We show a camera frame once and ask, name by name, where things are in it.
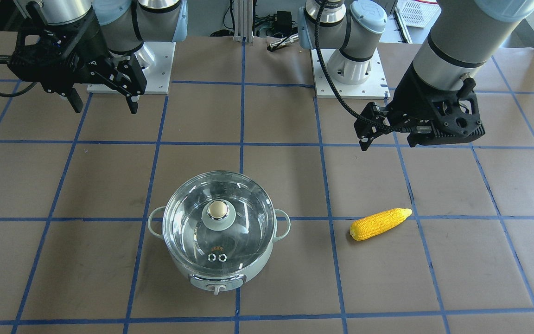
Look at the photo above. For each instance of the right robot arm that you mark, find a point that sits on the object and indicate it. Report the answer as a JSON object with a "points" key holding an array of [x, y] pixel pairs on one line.
{"points": [[125, 24]]}

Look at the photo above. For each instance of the glass pot lid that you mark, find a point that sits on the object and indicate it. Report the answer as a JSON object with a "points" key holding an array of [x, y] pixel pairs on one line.
{"points": [[219, 218]]}

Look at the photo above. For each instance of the aluminium frame post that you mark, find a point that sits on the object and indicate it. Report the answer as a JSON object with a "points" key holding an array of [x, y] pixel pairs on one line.
{"points": [[243, 13]]}

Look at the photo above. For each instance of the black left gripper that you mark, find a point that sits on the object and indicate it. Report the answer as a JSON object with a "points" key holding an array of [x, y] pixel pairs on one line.
{"points": [[410, 103]]}

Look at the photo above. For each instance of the black power adapter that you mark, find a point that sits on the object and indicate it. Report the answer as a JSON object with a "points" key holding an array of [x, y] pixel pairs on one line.
{"points": [[283, 22]]}

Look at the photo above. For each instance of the pale green electric pot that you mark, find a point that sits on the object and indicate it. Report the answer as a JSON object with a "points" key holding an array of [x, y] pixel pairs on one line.
{"points": [[218, 250]]}

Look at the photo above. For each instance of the yellow corn cob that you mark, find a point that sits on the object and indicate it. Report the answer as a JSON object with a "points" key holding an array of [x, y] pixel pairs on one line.
{"points": [[375, 224]]}

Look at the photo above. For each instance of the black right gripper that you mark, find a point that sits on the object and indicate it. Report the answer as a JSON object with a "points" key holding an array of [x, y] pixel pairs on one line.
{"points": [[83, 45]]}

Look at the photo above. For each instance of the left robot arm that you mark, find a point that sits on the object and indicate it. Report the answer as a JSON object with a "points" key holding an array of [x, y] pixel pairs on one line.
{"points": [[461, 40]]}

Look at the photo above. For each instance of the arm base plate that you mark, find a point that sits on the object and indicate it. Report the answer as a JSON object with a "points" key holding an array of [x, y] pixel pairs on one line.
{"points": [[355, 80], [155, 58]]}

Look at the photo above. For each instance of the white plastic basket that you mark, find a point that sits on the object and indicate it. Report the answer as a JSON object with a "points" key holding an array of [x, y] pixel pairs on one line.
{"points": [[418, 13]]}

